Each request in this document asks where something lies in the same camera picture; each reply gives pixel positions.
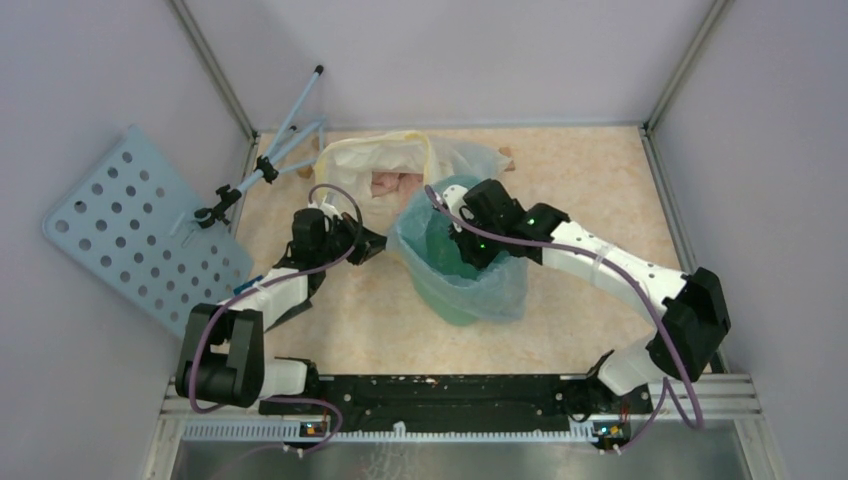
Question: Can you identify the wooden block near bin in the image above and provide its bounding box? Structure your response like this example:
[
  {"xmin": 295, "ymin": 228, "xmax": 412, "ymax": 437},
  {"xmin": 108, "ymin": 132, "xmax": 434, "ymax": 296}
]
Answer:
[{"xmin": 499, "ymin": 146, "xmax": 516, "ymax": 172}]

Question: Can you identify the light blue tripod stand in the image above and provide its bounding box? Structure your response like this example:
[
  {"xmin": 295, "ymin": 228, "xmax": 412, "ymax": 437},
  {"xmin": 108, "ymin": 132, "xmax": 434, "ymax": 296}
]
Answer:
[{"xmin": 193, "ymin": 64, "xmax": 326, "ymax": 229}]

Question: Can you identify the light blue plastic bag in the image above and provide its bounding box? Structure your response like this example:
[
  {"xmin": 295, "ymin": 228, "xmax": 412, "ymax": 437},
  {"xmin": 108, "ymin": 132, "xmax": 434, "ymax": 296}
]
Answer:
[{"xmin": 385, "ymin": 173, "xmax": 531, "ymax": 325}]

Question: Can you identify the small wooden block near tripod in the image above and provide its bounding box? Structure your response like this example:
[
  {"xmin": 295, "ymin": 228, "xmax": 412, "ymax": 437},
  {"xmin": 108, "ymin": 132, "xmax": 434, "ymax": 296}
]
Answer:
[{"xmin": 296, "ymin": 165, "xmax": 313, "ymax": 179}]

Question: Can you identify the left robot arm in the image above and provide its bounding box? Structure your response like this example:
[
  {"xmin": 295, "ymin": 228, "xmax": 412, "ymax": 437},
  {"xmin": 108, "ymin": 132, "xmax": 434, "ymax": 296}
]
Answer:
[{"xmin": 175, "ymin": 207, "xmax": 387, "ymax": 414}]

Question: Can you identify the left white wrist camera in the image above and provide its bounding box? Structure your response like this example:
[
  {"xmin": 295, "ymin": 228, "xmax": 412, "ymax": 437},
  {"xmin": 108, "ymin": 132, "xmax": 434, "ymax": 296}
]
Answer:
[{"xmin": 309, "ymin": 202, "xmax": 344, "ymax": 220}]

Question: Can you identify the pink bag inside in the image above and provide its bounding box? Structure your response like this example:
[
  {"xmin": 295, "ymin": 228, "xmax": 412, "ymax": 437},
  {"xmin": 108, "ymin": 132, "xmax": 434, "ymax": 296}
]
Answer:
[{"xmin": 370, "ymin": 172, "xmax": 423, "ymax": 198}]

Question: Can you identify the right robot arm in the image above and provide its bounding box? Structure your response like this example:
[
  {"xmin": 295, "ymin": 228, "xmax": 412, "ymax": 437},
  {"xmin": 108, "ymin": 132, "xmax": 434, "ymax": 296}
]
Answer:
[{"xmin": 428, "ymin": 179, "xmax": 731, "ymax": 412}]

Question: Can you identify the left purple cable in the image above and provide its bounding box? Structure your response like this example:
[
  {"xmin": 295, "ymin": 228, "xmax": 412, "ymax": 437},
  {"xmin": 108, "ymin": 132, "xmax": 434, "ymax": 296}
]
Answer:
[{"xmin": 188, "ymin": 183, "xmax": 366, "ymax": 415}]

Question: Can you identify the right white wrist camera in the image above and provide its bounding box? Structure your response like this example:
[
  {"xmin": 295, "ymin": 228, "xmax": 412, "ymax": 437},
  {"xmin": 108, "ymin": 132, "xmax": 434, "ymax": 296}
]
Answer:
[{"xmin": 438, "ymin": 184, "xmax": 469, "ymax": 217}]

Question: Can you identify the light blue perforated board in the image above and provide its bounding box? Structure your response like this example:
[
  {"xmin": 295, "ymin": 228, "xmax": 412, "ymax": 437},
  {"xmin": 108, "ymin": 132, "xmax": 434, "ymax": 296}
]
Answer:
[{"xmin": 42, "ymin": 126, "xmax": 254, "ymax": 338}]

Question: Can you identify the blue clamp block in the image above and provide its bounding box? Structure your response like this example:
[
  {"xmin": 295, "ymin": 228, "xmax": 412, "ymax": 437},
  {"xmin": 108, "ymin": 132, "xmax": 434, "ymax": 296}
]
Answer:
[{"xmin": 233, "ymin": 275, "xmax": 263, "ymax": 296}]

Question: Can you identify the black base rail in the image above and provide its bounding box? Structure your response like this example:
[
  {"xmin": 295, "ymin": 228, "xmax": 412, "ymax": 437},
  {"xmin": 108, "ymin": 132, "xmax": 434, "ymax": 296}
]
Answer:
[{"xmin": 258, "ymin": 374, "xmax": 653, "ymax": 433}]

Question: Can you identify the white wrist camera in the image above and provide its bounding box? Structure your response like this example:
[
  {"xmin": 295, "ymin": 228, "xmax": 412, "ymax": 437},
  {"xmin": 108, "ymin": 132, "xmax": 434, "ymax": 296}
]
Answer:
[
  {"xmin": 438, "ymin": 184, "xmax": 469, "ymax": 217},
  {"xmin": 309, "ymin": 202, "xmax": 344, "ymax": 220}
]

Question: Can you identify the green plastic trash bin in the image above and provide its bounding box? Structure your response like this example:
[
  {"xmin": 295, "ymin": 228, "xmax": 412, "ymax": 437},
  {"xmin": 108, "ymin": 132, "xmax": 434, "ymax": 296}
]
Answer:
[{"xmin": 404, "ymin": 173, "xmax": 525, "ymax": 329}]

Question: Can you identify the translucent white yellow trash bag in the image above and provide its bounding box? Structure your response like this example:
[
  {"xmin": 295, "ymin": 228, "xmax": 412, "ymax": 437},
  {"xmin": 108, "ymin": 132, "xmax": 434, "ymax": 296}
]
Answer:
[{"xmin": 313, "ymin": 130, "xmax": 509, "ymax": 235}]

